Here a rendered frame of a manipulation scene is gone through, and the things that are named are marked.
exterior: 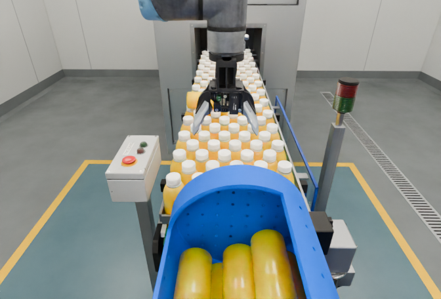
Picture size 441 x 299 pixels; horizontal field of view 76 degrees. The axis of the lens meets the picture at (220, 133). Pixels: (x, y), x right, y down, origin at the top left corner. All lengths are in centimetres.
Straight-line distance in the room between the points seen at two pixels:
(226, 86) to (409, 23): 506
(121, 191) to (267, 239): 43
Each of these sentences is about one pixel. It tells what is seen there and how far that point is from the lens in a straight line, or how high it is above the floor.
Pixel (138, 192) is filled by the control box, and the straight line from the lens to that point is 81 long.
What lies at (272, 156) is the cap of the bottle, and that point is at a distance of 85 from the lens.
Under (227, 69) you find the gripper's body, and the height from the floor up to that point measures 138.
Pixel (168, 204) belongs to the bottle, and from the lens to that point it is 79.
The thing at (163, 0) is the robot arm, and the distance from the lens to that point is 52.
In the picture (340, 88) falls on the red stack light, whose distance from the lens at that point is 97.
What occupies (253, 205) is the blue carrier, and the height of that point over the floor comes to 114.
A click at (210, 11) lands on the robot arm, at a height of 149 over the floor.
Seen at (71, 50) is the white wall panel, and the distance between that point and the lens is 545.
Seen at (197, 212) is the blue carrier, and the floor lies 112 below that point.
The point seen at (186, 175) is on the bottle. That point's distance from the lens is 81.
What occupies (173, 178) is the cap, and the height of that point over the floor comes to 108.
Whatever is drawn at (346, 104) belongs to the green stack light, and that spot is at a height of 119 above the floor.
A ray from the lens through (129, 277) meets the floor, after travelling 193.
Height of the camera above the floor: 154
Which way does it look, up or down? 29 degrees down
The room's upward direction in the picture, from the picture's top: straight up
